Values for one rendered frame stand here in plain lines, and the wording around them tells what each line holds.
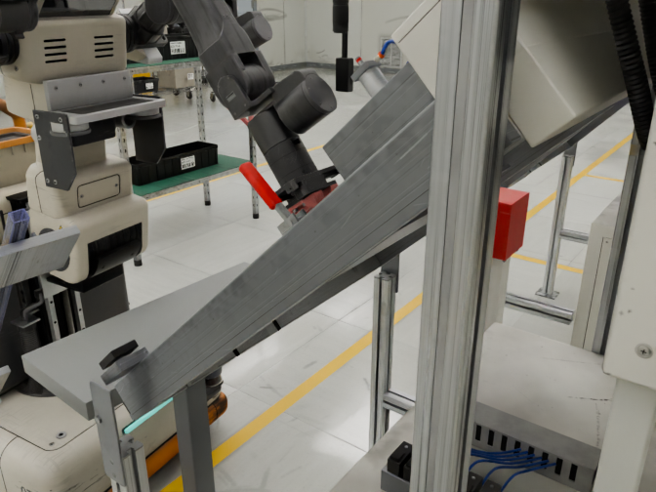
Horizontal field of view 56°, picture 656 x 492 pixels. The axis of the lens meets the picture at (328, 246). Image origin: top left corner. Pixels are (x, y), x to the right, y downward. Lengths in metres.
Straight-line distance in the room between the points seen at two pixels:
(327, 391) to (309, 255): 1.59
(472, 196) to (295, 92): 0.42
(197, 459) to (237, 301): 0.93
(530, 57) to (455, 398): 0.27
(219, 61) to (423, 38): 0.42
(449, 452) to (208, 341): 0.34
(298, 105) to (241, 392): 1.50
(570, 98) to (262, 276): 0.35
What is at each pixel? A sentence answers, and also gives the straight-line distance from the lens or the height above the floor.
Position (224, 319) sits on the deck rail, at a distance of 0.72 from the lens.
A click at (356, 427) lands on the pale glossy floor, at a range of 2.01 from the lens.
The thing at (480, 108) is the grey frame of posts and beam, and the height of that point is 1.19.
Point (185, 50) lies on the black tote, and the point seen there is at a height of 0.99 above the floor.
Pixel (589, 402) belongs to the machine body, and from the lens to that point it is 1.16.
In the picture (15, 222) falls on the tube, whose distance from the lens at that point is 0.58.
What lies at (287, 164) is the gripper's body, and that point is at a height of 1.05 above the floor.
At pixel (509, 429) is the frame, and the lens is 0.99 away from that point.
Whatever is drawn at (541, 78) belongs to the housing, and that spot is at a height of 1.21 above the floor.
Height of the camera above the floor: 1.26
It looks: 22 degrees down
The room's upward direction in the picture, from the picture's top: straight up
